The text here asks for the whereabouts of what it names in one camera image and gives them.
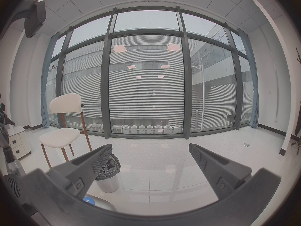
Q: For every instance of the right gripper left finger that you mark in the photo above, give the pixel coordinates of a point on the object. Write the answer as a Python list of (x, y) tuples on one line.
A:
[(77, 185)]

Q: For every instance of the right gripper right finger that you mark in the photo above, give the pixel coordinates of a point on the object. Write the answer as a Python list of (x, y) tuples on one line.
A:
[(222, 185)]

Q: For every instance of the black plastic bag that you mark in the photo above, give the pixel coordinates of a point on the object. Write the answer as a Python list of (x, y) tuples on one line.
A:
[(110, 167)]

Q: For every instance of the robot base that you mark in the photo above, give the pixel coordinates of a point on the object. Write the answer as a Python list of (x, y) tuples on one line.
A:
[(16, 168)]

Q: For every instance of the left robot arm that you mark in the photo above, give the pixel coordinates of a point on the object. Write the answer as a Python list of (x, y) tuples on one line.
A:
[(8, 147)]

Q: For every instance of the white trash bin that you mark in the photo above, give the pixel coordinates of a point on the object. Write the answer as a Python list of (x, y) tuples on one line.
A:
[(108, 185)]

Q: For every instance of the white chair with wooden legs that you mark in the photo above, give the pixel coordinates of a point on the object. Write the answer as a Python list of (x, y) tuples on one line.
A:
[(58, 138)]

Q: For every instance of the white bedside table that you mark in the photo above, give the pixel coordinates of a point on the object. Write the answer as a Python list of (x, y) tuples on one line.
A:
[(20, 140)]

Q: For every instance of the window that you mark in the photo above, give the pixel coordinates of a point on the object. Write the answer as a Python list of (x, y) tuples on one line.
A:
[(145, 83)]

